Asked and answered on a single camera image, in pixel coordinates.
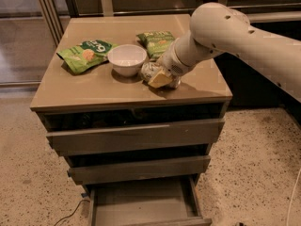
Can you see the grey drawer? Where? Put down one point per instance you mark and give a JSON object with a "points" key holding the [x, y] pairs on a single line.
{"points": [[168, 201], [139, 137], [139, 170]]}

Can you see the metal railing frame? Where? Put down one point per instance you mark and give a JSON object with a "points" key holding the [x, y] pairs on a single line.
{"points": [[259, 11]]}

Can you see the grey top drawer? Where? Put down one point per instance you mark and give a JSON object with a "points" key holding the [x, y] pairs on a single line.
{"points": [[139, 137]]}

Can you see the green chip bag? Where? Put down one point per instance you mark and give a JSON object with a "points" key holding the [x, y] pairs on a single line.
{"points": [[86, 55], [156, 42]]}

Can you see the white bowl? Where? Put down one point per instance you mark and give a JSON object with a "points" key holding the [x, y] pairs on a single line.
{"points": [[127, 59]]}

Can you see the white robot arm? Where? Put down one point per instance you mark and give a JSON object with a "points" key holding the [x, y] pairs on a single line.
{"points": [[216, 29]]}

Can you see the grey bottom drawer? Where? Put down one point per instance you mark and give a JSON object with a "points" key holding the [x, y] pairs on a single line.
{"points": [[168, 201]]}

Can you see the grey drawer cabinet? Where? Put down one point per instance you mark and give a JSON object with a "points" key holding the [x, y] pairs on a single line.
{"points": [[101, 98]]}

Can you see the green chip bag right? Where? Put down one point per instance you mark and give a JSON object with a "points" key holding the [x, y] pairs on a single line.
{"points": [[156, 42]]}

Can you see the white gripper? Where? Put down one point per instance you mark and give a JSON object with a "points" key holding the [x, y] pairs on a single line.
{"points": [[171, 63]]}

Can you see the grey middle drawer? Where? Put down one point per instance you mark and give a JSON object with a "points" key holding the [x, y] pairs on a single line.
{"points": [[139, 170]]}

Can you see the green chip bag left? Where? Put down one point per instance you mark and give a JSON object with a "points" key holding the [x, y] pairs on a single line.
{"points": [[86, 55]]}

